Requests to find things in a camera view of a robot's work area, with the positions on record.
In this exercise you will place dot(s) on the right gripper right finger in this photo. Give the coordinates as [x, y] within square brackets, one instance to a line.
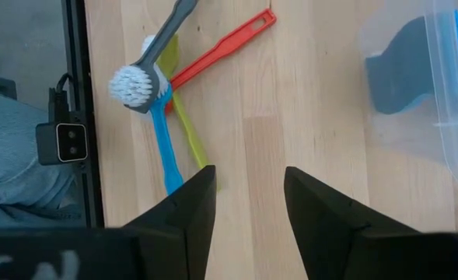
[368, 256]

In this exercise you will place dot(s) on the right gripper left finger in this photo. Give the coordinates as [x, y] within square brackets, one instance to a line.
[96, 256]

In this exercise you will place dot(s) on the clear plastic bin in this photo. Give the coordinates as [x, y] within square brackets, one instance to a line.
[450, 148]

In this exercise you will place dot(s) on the blue dish brush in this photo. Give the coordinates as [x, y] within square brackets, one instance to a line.
[166, 151]

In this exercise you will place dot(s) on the green dish brush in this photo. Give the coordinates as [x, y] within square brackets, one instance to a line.
[191, 140]

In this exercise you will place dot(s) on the black aluminium table frame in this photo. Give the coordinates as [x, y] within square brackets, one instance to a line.
[79, 58]

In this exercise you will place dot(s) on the grey dish brush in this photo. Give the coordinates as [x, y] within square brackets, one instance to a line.
[166, 35]

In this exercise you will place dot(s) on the red dish brush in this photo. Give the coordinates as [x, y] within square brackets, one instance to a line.
[228, 44]

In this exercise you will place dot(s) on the person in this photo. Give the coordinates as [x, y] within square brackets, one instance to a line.
[15, 155]

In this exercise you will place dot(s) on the blue kitchen sponge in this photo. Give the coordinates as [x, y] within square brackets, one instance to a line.
[403, 66]

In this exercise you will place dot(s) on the black table-level camera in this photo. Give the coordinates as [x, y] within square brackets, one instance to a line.
[71, 142]

